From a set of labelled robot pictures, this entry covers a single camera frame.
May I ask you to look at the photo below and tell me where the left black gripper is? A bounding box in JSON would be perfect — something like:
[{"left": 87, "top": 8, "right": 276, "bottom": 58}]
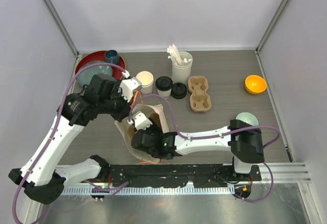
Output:
[{"left": 98, "top": 86, "right": 134, "bottom": 122}]

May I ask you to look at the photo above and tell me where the brown pulp cup carrier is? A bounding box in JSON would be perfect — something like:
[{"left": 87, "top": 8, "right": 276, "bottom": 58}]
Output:
[
  {"left": 127, "top": 113, "right": 163, "bottom": 139},
  {"left": 188, "top": 76, "right": 212, "bottom": 112}
]

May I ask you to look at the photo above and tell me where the printed kraft paper bag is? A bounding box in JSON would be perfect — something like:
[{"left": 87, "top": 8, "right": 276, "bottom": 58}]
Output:
[{"left": 114, "top": 104, "right": 169, "bottom": 164}]

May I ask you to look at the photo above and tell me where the stack of white paper cups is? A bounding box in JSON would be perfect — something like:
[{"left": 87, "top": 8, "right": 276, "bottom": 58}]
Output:
[{"left": 136, "top": 71, "right": 154, "bottom": 95}]

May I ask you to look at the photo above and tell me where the stack of black cup lids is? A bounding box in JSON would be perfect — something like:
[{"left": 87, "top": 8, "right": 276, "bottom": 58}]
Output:
[{"left": 171, "top": 82, "right": 188, "bottom": 99}]

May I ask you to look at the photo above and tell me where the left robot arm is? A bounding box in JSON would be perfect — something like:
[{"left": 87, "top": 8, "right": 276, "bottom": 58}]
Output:
[{"left": 9, "top": 74, "right": 141, "bottom": 205}]

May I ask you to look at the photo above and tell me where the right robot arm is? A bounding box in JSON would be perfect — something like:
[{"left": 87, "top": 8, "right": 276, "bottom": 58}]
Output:
[{"left": 131, "top": 119, "right": 265, "bottom": 181}]

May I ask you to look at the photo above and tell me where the blue-grey ceramic plate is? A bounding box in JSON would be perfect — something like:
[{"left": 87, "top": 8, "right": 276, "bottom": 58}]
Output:
[{"left": 77, "top": 65, "right": 113, "bottom": 86}]

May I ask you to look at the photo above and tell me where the dark blue ceramic mug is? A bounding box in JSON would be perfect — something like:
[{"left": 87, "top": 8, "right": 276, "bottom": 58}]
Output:
[{"left": 104, "top": 50, "right": 120, "bottom": 64}]

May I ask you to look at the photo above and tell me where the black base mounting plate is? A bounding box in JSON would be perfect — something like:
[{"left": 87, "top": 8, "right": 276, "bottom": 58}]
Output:
[{"left": 79, "top": 163, "right": 263, "bottom": 188}]

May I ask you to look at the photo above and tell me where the red round tray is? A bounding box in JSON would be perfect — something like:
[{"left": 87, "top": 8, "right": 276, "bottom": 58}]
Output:
[{"left": 74, "top": 50, "right": 127, "bottom": 81}]

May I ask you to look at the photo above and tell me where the white cylindrical straw holder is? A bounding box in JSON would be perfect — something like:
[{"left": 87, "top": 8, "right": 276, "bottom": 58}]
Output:
[{"left": 171, "top": 51, "right": 193, "bottom": 83}]

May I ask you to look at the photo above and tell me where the white wrapped straws bundle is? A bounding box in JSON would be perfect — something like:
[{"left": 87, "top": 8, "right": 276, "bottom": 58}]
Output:
[{"left": 167, "top": 44, "right": 192, "bottom": 66}]

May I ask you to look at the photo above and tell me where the pale green ceramic bowl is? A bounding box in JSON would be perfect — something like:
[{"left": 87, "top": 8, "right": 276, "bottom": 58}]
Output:
[{"left": 236, "top": 112, "right": 259, "bottom": 126}]

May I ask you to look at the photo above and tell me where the orange plastic bowl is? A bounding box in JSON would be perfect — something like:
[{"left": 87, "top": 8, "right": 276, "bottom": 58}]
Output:
[{"left": 245, "top": 75, "right": 267, "bottom": 95}]

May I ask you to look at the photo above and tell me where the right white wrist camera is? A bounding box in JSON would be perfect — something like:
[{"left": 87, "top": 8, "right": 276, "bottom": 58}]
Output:
[{"left": 127, "top": 111, "right": 153, "bottom": 130}]

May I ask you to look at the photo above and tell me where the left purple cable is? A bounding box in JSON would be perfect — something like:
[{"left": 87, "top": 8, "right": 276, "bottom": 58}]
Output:
[{"left": 12, "top": 62, "right": 130, "bottom": 224}]

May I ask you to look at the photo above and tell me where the aluminium frame rail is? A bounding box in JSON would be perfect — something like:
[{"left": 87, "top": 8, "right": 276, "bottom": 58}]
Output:
[{"left": 32, "top": 162, "right": 312, "bottom": 196}]

